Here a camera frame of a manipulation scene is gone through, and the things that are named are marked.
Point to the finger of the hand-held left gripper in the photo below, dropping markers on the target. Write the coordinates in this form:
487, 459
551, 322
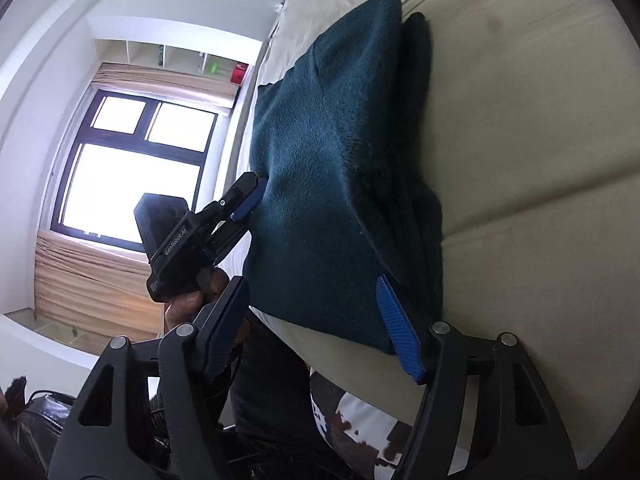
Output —
227, 242
247, 200

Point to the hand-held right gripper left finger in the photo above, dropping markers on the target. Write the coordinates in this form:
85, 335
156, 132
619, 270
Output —
220, 352

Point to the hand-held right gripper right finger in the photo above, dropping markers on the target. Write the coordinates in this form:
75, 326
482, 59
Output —
400, 330

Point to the teal knit sweater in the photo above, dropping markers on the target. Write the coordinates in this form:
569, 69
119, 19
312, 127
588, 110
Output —
340, 160

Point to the person's left hand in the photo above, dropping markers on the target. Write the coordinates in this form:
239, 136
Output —
182, 310

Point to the person's dark pants leg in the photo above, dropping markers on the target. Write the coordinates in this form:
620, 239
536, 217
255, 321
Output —
280, 400

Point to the dark framed window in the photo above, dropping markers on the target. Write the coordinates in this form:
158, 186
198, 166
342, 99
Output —
130, 170

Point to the beige curtain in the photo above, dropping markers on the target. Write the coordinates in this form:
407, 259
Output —
165, 85
95, 285

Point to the cow print cloth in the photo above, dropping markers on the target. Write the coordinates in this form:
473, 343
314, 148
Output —
360, 425

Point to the red box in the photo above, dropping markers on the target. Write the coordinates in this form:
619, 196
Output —
239, 72

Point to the green bottle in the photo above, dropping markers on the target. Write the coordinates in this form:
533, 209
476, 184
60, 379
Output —
214, 67

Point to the black leather bag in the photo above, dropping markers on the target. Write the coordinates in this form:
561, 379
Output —
45, 420

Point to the bed with cream sheet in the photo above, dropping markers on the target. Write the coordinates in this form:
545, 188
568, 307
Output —
525, 160

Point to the white wall shelf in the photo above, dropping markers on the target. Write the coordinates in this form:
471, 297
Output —
175, 52

